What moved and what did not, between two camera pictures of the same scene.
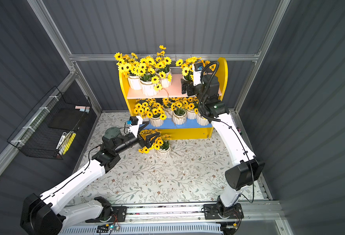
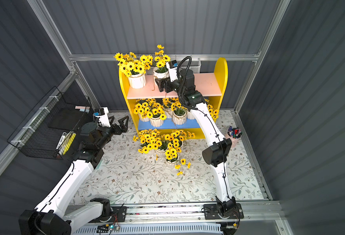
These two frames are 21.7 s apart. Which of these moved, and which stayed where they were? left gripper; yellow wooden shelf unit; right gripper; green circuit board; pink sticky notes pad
Moved: left gripper; right gripper
Stayed: yellow wooden shelf unit; green circuit board; pink sticky notes pad
